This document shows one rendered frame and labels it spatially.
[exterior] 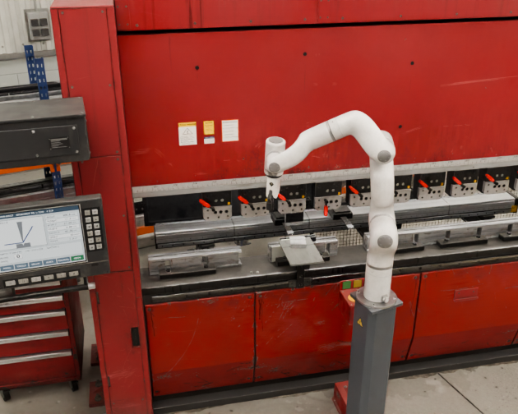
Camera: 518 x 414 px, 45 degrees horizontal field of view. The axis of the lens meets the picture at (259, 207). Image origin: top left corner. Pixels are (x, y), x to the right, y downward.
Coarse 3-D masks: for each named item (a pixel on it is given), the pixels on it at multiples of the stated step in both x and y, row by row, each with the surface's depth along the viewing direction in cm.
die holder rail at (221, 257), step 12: (180, 252) 339; (192, 252) 339; (204, 252) 339; (216, 252) 339; (228, 252) 340; (240, 252) 341; (156, 264) 334; (180, 264) 337; (192, 264) 338; (216, 264) 342; (228, 264) 343; (240, 264) 345
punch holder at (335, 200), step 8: (312, 184) 336; (320, 184) 332; (328, 184) 333; (336, 184) 334; (312, 192) 338; (320, 192) 334; (328, 192) 335; (336, 192) 336; (312, 200) 341; (320, 200) 336; (328, 200) 337; (336, 200) 340; (320, 208) 338; (328, 208) 339; (336, 208) 340
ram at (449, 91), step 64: (128, 64) 285; (192, 64) 291; (256, 64) 298; (320, 64) 304; (384, 64) 311; (448, 64) 318; (512, 64) 326; (128, 128) 298; (256, 128) 311; (384, 128) 326; (448, 128) 334; (512, 128) 343; (192, 192) 319
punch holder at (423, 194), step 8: (416, 176) 348; (424, 176) 344; (432, 176) 345; (440, 176) 346; (416, 184) 349; (432, 184) 347; (440, 184) 348; (416, 192) 351; (424, 192) 348; (432, 192) 351; (440, 192) 350
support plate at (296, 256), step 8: (288, 240) 345; (288, 248) 337; (296, 248) 337; (304, 248) 337; (312, 248) 337; (288, 256) 329; (296, 256) 329; (304, 256) 329; (312, 256) 329; (320, 256) 329; (296, 264) 322; (304, 264) 323
